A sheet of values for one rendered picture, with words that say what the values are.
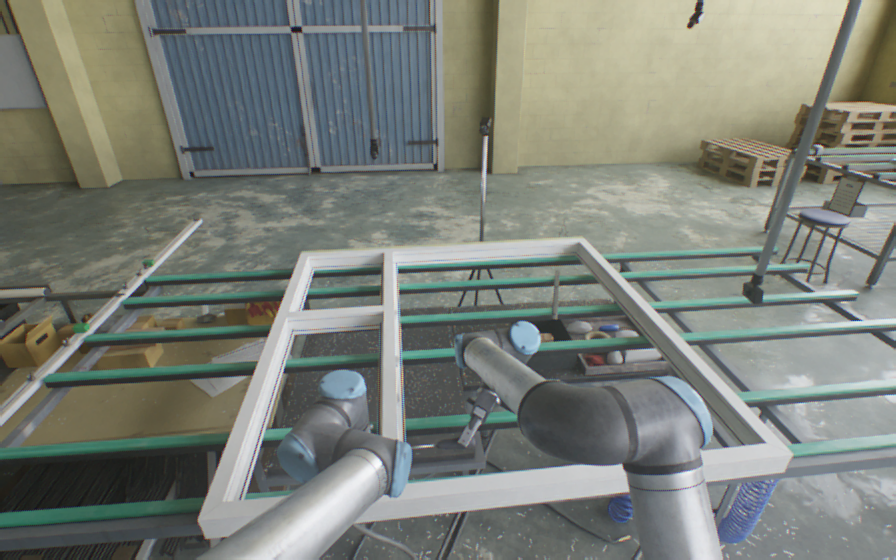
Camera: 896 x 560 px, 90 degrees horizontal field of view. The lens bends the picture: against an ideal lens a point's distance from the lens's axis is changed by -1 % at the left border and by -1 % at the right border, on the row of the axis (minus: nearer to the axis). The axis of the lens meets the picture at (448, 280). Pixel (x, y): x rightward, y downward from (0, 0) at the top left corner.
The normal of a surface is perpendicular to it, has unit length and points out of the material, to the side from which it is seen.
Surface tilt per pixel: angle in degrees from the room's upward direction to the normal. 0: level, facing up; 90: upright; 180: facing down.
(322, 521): 60
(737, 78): 90
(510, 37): 90
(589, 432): 55
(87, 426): 0
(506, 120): 90
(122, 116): 90
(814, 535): 0
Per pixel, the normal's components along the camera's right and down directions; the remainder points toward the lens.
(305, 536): 0.86, -0.45
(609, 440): -0.13, 0.03
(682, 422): 0.21, -0.17
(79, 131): 0.10, 0.47
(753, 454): 0.00, -0.88
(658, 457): -0.44, -0.11
